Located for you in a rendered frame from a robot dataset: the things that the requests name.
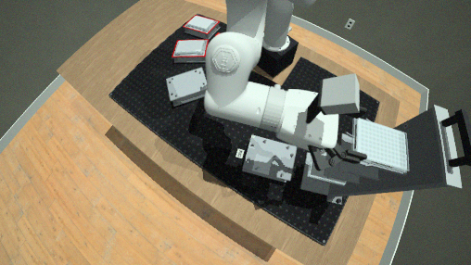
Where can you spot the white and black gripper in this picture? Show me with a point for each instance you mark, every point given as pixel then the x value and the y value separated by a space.
pixel 307 136

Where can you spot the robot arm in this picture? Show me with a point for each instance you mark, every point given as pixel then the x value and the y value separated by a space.
pixel 231 57

